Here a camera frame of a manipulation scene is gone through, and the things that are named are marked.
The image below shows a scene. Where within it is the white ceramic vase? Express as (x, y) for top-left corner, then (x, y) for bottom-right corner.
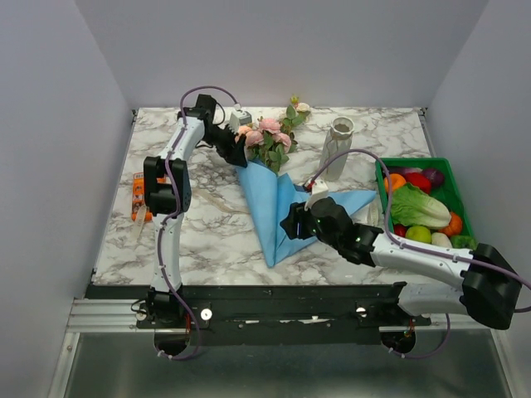
(319, 117), (354, 182)

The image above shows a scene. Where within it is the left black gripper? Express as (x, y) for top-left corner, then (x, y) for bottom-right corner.
(200, 122), (247, 167)

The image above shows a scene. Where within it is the orange pumpkin toy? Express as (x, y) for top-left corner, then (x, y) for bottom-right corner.
(440, 211), (463, 237)

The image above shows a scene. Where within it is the green lettuce toy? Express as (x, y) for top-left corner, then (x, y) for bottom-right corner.
(391, 182), (451, 230)

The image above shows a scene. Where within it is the green apple toy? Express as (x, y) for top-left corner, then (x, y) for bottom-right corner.
(405, 226), (431, 244)

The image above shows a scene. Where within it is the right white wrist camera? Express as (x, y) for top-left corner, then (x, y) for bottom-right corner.
(304, 178), (329, 211)

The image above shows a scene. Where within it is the orange packet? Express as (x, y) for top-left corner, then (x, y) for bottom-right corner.
(131, 172), (167, 222)

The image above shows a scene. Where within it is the aluminium rail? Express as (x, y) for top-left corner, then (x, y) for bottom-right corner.
(45, 298), (142, 398)

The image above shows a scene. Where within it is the orange pepper toy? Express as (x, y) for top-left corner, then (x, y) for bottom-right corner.
(384, 173), (407, 193)

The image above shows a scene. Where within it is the blue wrapping paper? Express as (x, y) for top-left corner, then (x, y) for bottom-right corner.
(235, 158), (378, 269)

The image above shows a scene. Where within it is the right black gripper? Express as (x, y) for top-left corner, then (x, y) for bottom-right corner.
(279, 195), (340, 250)

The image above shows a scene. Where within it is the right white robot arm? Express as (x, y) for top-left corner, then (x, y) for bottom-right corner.
(280, 197), (523, 330)

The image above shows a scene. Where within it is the green pepper toy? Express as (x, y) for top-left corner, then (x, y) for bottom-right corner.
(450, 235), (478, 250)

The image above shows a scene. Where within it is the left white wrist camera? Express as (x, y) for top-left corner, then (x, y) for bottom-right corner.
(228, 108), (252, 133)

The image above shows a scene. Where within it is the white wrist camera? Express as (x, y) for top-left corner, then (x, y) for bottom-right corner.
(304, 178), (329, 211)
(228, 108), (252, 133)

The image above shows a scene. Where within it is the pink flower bouquet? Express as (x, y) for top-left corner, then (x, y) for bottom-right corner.
(235, 118), (298, 174)

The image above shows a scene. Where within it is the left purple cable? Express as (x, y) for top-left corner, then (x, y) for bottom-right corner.
(155, 85), (241, 362)

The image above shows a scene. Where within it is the red pepper toy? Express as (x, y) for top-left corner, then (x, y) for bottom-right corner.
(404, 172), (432, 195)

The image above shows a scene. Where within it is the white radish toy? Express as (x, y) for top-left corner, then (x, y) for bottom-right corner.
(431, 232), (452, 249)

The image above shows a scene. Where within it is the purple onion toy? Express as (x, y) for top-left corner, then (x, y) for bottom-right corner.
(421, 167), (446, 188)

